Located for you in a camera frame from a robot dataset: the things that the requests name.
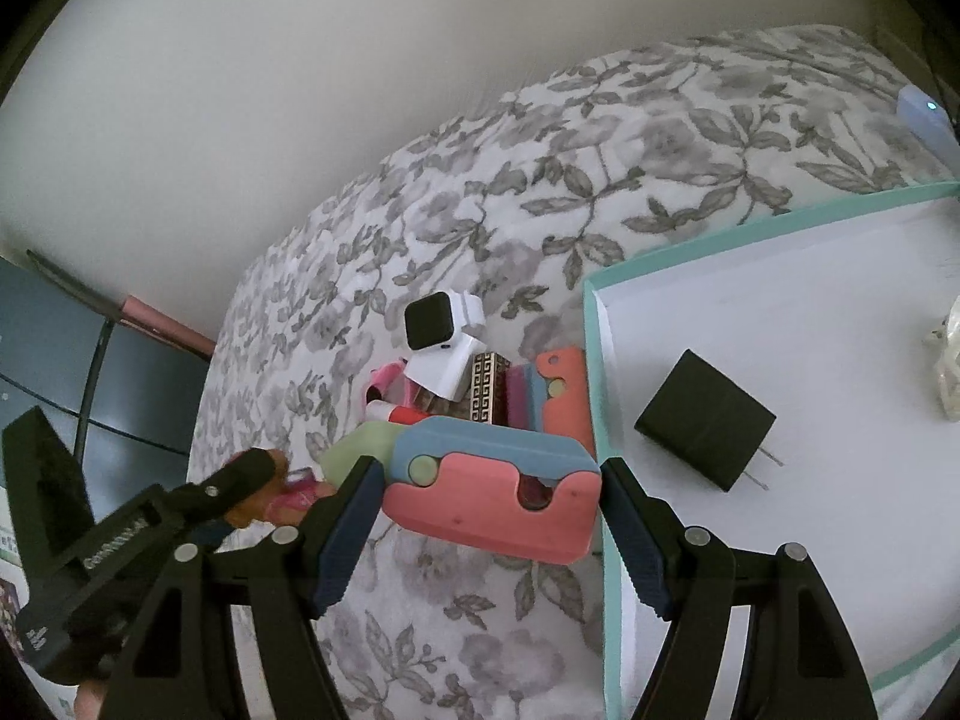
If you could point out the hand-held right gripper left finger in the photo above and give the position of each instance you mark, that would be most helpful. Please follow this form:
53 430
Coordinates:
343 540

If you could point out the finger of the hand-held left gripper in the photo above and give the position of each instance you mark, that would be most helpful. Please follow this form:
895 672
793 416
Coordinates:
229 484

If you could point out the black power adapter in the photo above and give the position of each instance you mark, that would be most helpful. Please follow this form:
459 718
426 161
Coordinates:
705 420

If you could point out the grey floral blanket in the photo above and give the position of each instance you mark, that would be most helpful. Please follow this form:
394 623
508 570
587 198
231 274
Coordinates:
525 165

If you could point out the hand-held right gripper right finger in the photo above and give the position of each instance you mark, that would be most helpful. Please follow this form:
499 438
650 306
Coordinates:
639 540

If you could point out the large pink blue folding toy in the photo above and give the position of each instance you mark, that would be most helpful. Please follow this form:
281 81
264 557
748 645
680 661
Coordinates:
495 502

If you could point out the orange plastic toy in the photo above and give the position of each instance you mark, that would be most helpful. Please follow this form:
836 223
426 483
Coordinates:
247 514

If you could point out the red white tube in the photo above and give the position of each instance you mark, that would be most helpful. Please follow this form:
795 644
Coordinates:
405 415

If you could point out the gold patterned small box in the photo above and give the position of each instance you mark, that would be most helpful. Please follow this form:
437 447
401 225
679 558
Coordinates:
489 390

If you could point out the white power adapter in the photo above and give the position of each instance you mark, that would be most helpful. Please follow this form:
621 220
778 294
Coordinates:
442 367

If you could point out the white device with light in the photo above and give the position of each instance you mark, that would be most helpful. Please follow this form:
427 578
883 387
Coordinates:
926 120

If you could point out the reddish pink bar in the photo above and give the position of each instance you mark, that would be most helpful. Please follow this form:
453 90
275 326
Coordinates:
169 324

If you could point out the cream crumpled item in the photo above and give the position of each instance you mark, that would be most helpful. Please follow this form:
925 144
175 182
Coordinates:
949 367

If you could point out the pink plastic item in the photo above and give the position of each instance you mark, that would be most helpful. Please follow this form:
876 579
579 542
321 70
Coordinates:
386 379

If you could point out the teal rimmed white box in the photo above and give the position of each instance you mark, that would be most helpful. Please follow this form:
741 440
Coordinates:
787 300

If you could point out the dark blue cabinet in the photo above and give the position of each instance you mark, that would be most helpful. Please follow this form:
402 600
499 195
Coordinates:
142 375

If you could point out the small pink blue striped toy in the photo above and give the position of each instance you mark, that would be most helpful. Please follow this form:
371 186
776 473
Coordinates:
566 405

